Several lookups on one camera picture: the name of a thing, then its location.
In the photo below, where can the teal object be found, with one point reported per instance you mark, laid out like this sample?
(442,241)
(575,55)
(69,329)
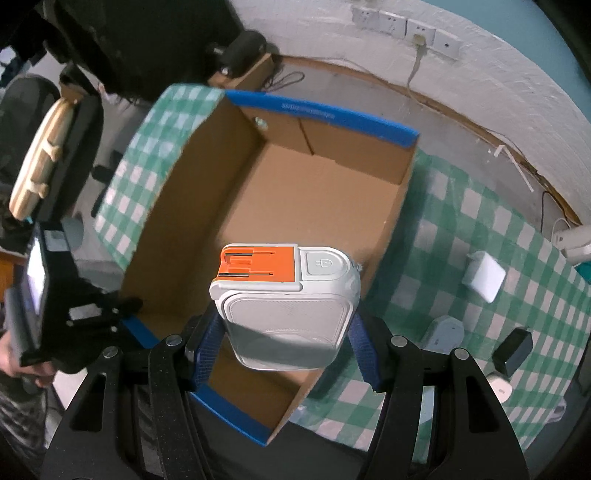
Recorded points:
(584,273)

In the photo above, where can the black cylinder device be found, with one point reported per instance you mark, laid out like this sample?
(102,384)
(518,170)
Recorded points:
(242,50)

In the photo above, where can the white appliance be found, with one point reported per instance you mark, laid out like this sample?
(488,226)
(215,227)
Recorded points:
(575,244)

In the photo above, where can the black charger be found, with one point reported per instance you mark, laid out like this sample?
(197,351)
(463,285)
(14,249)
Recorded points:
(513,353)

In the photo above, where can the white plastic strip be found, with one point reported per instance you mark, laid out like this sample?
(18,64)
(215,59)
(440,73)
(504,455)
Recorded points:
(513,167)

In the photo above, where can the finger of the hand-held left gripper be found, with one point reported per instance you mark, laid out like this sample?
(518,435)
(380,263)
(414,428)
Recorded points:
(108,307)

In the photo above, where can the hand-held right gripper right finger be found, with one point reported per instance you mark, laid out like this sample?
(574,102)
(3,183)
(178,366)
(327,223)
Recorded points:
(364,351)

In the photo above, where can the small white round charger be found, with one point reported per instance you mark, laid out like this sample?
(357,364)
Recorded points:
(500,390)

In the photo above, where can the white wall socket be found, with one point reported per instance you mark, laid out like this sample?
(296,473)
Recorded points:
(393,23)
(449,45)
(365,14)
(427,33)

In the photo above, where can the green checkered tablecloth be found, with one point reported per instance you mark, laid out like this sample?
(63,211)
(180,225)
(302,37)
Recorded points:
(438,221)

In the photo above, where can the beige wooden board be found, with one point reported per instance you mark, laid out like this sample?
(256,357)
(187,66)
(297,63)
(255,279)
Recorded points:
(41,157)

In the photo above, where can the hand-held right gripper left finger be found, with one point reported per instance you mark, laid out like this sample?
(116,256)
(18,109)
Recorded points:
(205,351)

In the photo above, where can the white and orange plug adapter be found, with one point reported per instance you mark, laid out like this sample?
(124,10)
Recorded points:
(286,323)

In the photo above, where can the person's left hand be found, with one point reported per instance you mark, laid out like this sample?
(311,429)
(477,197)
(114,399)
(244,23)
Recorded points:
(14,362)

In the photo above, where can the white square charger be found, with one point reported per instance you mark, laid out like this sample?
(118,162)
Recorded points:
(484,277)

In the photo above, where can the blue-rimmed cardboard box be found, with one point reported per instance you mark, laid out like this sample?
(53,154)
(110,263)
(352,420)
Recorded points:
(314,194)

